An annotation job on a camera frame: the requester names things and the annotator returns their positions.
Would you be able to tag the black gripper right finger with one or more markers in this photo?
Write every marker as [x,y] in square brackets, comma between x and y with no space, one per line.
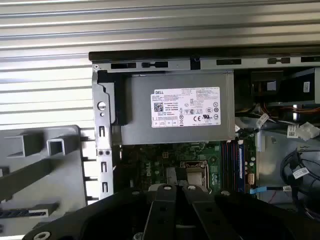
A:
[212,220]

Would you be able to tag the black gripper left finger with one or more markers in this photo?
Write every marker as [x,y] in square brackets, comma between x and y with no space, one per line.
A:
[162,212]

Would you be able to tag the silver CPU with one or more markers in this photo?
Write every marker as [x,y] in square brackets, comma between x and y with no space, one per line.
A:
[197,177]

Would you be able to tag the metal socket cover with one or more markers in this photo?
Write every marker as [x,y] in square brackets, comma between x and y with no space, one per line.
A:
[184,172]

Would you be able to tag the green motherboard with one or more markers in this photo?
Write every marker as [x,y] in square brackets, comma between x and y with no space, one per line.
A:
[200,150]

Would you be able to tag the white barcode label tag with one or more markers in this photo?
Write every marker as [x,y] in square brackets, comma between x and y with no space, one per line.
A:
[292,131]
[262,120]
[300,173]

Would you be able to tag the black PC case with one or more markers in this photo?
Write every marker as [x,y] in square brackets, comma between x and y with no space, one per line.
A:
[102,130]

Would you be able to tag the grey parts rack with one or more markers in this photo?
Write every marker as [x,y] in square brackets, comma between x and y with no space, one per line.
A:
[65,175]

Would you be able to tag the grey power supply unit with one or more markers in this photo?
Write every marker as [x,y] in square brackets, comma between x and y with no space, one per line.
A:
[140,110]

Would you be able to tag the white plastic connector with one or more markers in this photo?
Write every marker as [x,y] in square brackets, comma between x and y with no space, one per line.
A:
[308,132]

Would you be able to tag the grey drive cage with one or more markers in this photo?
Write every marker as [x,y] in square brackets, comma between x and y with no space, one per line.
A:
[287,82]

